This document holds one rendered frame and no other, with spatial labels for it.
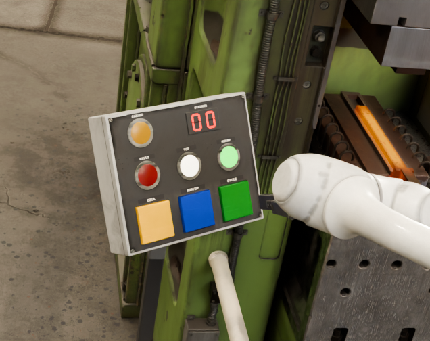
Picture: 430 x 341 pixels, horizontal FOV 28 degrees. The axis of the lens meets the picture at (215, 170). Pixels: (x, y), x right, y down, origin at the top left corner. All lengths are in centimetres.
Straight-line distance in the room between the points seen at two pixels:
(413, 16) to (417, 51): 9
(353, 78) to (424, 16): 62
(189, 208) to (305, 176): 51
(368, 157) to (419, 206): 77
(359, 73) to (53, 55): 257
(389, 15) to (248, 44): 33
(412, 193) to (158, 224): 55
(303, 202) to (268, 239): 100
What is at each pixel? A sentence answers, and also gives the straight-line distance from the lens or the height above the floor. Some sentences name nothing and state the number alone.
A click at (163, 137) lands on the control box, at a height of 115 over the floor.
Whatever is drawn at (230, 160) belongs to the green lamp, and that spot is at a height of 109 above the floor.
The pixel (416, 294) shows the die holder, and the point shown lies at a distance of 226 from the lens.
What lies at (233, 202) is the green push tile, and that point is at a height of 101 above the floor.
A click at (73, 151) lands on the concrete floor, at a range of 386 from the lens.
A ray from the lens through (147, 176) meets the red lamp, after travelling 169.
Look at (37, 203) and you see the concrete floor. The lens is 350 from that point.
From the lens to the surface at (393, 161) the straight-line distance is 210.
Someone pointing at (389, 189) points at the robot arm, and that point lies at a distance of 139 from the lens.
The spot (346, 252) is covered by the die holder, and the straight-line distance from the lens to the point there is 210.
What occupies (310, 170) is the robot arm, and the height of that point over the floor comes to 135.
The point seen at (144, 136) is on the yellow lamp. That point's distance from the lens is 168.
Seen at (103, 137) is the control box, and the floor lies 115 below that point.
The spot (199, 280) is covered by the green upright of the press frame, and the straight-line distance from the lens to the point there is 232.
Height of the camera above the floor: 199
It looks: 31 degrees down
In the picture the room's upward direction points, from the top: 10 degrees clockwise
